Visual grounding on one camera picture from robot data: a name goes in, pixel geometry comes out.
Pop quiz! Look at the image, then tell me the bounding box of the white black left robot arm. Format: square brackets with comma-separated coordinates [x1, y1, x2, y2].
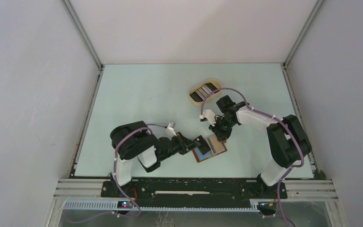
[110, 121, 211, 197]

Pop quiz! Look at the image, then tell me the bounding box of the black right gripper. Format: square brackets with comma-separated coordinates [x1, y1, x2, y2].
[208, 116, 236, 142]

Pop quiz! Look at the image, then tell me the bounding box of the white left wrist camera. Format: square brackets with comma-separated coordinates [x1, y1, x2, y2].
[165, 121, 177, 137]

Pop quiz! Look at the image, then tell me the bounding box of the beige oval tray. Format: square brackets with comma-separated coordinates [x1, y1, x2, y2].
[188, 79, 222, 106]

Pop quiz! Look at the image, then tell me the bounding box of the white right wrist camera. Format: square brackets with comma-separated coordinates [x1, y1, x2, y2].
[199, 110, 216, 126]

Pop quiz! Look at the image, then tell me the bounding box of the aluminium frame rail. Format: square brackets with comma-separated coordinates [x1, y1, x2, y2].
[53, 179, 338, 202]

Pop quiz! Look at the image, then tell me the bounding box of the black credit card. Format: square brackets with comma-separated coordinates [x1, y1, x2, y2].
[193, 135, 211, 155]

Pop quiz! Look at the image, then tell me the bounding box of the brown leather card holder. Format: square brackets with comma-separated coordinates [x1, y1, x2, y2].
[192, 134, 227, 163]

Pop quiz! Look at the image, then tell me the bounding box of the white cable duct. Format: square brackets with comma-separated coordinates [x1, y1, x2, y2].
[63, 200, 259, 212]

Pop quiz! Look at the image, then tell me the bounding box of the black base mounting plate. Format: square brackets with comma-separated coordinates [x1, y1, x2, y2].
[101, 177, 287, 208]

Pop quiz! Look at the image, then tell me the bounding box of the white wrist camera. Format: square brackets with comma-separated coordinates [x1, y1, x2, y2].
[199, 110, 216, 126]
[165, 121, 177, 137]

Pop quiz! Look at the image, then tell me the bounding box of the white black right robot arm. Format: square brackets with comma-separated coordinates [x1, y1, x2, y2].
[200, 96, 312, 198]

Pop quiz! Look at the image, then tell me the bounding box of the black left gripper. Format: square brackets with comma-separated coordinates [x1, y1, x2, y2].
[159, 131, 200, 162]

